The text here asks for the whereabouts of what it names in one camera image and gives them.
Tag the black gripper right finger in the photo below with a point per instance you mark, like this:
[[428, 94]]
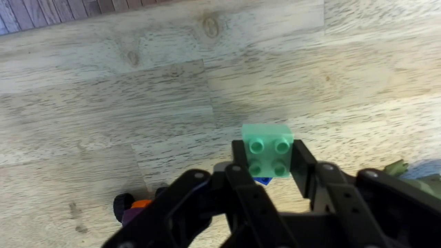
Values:
[[370, 210]]

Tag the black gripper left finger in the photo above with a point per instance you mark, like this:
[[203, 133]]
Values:
[[187, 207]]

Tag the lime green lego block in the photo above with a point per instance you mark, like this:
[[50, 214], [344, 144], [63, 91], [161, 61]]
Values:
[[268, 148]]

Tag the blue lego block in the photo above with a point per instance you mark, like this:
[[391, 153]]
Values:
[[264, 181]]

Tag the red blue toy car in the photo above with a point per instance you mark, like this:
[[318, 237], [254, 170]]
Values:
[[126, 207]]

